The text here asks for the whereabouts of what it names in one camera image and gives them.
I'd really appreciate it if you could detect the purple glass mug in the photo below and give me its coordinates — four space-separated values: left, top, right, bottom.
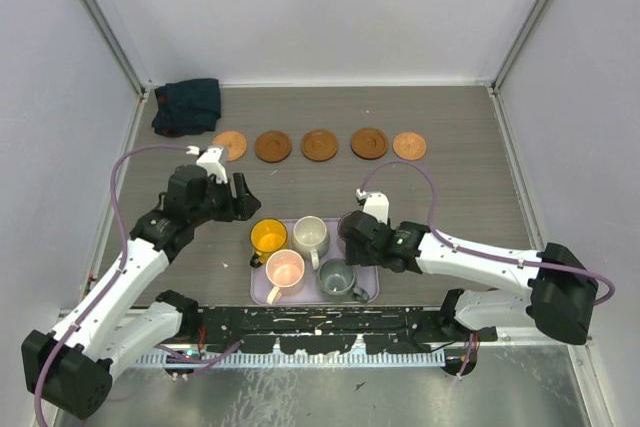
337 212 351 249

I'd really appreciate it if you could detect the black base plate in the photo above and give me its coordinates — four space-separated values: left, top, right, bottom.
164 306 470 355

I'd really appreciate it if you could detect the brown wooden coaster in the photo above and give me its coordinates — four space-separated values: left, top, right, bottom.
254 130 292 163
301 129 339 162
351 128 389 160

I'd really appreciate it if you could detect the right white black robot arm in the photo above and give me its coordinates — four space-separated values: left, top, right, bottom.
338 211 598 345

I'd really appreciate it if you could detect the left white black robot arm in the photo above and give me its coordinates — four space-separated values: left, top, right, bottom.
21 165 261 425

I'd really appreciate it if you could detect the woven rattan coaster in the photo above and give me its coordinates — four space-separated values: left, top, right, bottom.
212 131 248 162
393 132 427 161

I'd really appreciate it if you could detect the grey ceramic mug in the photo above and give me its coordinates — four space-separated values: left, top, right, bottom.
317 258 370 303

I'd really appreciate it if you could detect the white ceramic mug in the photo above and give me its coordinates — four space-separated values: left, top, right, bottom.
292 216 330 271

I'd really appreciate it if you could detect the dark blue folded cloth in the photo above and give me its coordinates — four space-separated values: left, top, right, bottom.
151 78 222 138

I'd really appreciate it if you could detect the yellow glass mug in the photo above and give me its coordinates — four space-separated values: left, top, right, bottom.
249 218 289 268

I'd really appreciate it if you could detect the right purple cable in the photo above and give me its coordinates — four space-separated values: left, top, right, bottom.
357 160 617 379

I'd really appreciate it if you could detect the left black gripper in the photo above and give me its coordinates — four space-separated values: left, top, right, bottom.
190 173 260 227

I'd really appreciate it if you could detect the pink ceramic mug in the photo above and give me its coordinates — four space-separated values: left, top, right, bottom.
265 249 305 305

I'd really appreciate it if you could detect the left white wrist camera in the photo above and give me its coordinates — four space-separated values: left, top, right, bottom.
187 145 229 182

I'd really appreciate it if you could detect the lilac plastic tray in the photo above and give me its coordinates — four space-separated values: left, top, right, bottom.
249 218 380 305

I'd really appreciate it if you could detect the aluminium front rail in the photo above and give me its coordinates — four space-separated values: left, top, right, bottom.
49 305 594 348

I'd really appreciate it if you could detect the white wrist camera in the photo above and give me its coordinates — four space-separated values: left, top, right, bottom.
355 188 390 224
187 145 229 182

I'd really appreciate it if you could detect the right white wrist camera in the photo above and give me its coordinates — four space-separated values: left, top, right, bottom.
355 188 390 224

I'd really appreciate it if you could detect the purple cable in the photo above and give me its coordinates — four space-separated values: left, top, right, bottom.
34 143 246 426
357 160 617 379

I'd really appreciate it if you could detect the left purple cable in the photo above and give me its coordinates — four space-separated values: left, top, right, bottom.
34 143 246 426

